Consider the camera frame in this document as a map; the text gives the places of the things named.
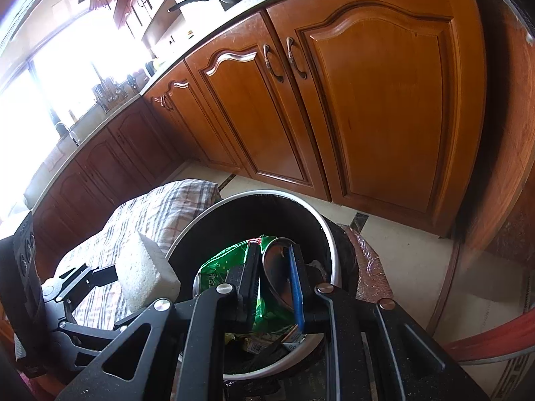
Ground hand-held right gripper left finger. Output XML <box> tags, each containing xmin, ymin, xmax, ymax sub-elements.
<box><xmin>56</xmin><ymin>242</ymin><xmax>263</xmax><ymax>401</ymax></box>

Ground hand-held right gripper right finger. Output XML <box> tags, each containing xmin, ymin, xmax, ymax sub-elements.
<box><xmin>288</xmin><ymin>243</ymin><xmax>490</xmax><ymax>401</ymax></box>

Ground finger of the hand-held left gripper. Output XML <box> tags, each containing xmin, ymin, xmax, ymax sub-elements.
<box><xmin>52</xmin><ymin>311</ymin><xmax>145</xmax><ymax>370</ymax></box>
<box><xmin>42</xmin><ymin>264</ymin><xmax>123</xmax><ymax>303</ymax></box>

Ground green snack packet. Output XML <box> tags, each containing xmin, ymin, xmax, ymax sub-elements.
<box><xmin>194</xmin><ymin>236</ymin><xmax>302</xmax><ymax>335</ymax></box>

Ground white round trash bin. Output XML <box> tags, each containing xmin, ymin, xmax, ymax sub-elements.
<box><xmin>167</xmin><ymin>190</ymin><xmax>358</xmax><ymax>381</ymax></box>

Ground white foam block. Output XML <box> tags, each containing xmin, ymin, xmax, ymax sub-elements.
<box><xmin>117</xmin><ymin>231</ymin><xmax>181</xmax><ymax>312</ymax></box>

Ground black bin liner bag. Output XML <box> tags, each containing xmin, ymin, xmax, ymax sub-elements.
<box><xmin>167</xmin><ymin>194</ymin><xmax>361</xmax><ymax>393</ymax></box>

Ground checked cloth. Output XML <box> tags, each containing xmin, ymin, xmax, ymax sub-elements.
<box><xmin>54</xmin><ymin>179</ymin><xmax>222</xmax><ymax>330</ymax></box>

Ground shiny patterned mat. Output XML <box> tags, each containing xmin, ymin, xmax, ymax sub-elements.
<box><xmin>338</xmin><ymin>223</ymin><xmax>396</xmax><ymax>301</ymax></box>

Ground dark wooden base cabinets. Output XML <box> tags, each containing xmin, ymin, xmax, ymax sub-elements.
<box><xmin>31</xmin><ymin>100</ymin><xmax>189</xmax><ymax>239</ymax></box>

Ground kitchen faucet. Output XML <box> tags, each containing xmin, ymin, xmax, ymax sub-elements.
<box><xmin>52</xmin><ymin>113</ymin><xmax>80</xmax><ymax>147</ymax></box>

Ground narrow wooden cabinet door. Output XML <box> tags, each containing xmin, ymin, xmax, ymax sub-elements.
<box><xmin>142</xmin><ymin>60</ymin><xmax>247</xmax><ymax>172</ymax></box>

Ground large arched wooden cabinet door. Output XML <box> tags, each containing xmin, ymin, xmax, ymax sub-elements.
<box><xmin>267</xmin><ymin>0</ymin><xmax>488</xmax><ymax>235</ymax></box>

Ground kitchen window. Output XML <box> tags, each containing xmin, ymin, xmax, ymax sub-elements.
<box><xmin>0</xmin><ymin>8</ymin><xmax>151</xmax><ymax>218</ymax></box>

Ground curved wooden furniture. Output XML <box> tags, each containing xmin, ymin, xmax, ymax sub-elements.
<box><xmin>426</xmin><ymin>0</ymin><xmax>535</xmax><ymax>364</ymax></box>

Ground wooden cabinet door wavy handle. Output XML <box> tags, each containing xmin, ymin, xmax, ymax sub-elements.
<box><xmin>185</xmin><ymin>12</ymin><xmax>333</xmax><ymax>201</ymax></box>

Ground curved metal cabinet handle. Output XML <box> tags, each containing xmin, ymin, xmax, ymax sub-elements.
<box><xmin>286</xmin><ymin>37</ymin><xmax>308</xmax><ymax>80</ymax></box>
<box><xmin>263</xmin><ymin>44</ymin><xmax>285</xmax><ymax>83</ymax></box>

